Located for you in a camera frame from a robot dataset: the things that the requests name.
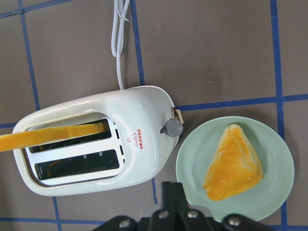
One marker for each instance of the white two-slot toaster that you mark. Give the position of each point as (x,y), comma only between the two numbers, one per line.
(143,127)

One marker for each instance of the light green plate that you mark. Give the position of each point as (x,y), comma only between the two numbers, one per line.
(198,149)

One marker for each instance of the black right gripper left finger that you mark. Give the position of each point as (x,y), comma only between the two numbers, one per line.
(167,196)

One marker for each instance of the triangular toast on plate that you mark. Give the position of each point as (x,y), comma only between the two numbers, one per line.
(235,167)

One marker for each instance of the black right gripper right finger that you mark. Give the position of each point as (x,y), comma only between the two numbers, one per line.
(180,200)

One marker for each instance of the bread slice in toaster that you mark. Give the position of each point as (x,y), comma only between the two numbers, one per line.
(45,135)

